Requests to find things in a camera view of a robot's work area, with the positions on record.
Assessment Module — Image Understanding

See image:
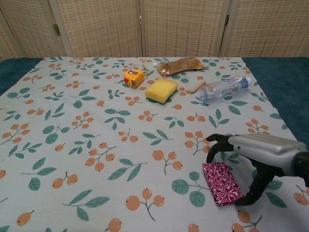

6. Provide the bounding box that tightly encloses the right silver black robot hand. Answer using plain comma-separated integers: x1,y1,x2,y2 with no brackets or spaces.
205,133,308,206

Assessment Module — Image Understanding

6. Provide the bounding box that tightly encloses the clear plastic water bottle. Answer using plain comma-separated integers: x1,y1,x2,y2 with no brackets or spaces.
198,75,253,105

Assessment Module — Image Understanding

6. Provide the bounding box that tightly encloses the small wooden stick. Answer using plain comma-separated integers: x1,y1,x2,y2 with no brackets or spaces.
190,80,207,94

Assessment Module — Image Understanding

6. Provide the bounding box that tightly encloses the brown spout pouch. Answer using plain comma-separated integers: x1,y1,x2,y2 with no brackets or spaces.
152,57,206,76

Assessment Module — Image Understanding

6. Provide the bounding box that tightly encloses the yellow sponge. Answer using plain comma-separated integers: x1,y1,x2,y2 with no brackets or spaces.
144,77,179,105

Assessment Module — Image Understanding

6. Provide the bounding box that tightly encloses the woven folding screen panel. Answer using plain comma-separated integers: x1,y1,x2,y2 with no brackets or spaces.
220,0,309,58
0,0,66,59
0,9,24,61
141,0,227,58
63,0,143,58

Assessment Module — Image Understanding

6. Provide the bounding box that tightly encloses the yellow tape measure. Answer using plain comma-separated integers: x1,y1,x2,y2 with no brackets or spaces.
123,63,149,88

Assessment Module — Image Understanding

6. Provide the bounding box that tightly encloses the floral printed tablecloth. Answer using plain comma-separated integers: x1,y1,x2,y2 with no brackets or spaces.
0,56,309,232

